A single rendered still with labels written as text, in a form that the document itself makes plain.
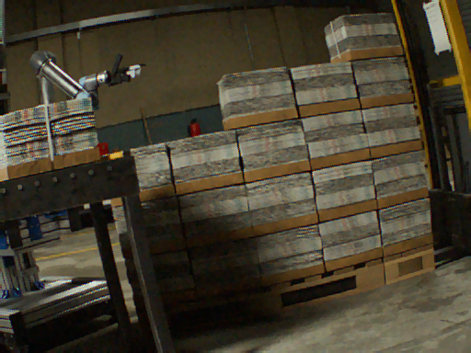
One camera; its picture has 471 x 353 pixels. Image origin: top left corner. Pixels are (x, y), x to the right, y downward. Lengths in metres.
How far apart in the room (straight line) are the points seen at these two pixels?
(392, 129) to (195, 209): 0.96
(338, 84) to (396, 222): 0.69
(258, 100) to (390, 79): 0.65
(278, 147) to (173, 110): 7.17
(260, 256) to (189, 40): 7.60
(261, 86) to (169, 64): 7.23
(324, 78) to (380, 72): 0.29
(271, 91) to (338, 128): 0.33
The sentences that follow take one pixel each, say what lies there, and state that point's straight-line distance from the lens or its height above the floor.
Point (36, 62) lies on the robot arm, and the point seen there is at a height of 1.38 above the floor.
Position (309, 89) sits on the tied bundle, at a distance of 3.06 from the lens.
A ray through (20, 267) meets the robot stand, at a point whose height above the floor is 0.37.
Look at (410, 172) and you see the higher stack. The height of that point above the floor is 0.51.
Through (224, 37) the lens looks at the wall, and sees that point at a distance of 10.65.
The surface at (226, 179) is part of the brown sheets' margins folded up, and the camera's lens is 2.98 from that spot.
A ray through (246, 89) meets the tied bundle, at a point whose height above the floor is 0.99.
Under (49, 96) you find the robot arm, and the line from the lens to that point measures 3.50.
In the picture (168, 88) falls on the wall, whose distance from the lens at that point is 10.15.
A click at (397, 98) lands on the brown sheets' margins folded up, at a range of 3.18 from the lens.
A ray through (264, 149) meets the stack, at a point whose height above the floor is 0.73.
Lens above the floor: 0.79
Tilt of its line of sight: 3 degrees down
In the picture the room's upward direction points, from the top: 10 degrees counter-clockwise
